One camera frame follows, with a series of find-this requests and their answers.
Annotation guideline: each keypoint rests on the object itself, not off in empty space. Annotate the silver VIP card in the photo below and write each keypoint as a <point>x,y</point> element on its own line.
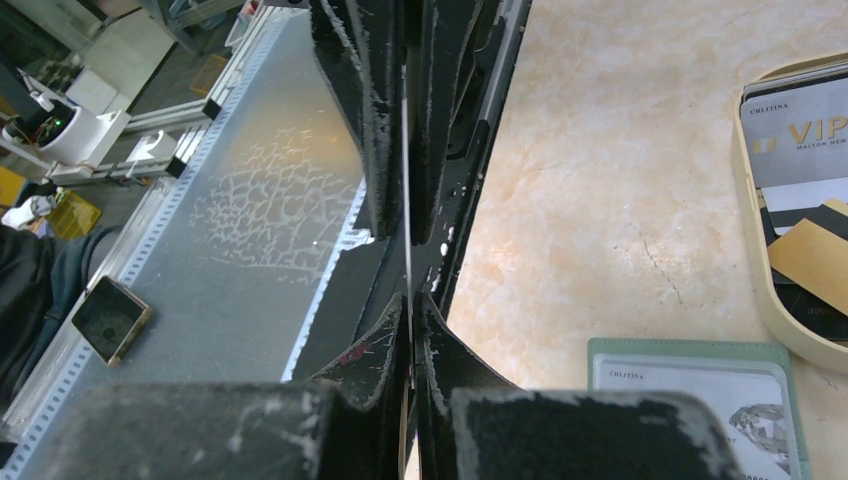
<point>797,135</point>

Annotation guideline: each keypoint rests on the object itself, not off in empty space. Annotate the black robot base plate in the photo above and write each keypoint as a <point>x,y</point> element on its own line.
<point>364,278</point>

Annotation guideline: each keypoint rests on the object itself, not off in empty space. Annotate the light blue card holder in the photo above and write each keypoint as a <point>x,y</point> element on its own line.
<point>769,358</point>

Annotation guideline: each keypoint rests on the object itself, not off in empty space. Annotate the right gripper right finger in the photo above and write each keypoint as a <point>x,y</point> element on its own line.
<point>473,423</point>

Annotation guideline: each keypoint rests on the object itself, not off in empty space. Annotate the grey patterned card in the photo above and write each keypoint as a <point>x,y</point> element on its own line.
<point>748,405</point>

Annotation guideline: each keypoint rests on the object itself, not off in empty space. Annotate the small dark open box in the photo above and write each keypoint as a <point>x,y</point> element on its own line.
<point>110,318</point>

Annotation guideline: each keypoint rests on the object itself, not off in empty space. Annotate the beige oval card tray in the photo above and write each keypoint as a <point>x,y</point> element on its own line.
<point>803,323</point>

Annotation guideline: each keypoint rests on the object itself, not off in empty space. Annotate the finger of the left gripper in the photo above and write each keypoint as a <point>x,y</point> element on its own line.
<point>358,46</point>
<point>438,36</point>

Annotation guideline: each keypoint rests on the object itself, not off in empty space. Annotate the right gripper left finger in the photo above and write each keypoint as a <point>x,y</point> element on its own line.
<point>347,421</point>

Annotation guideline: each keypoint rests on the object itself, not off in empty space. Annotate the glossy black card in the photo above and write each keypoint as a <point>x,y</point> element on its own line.
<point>405,177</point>

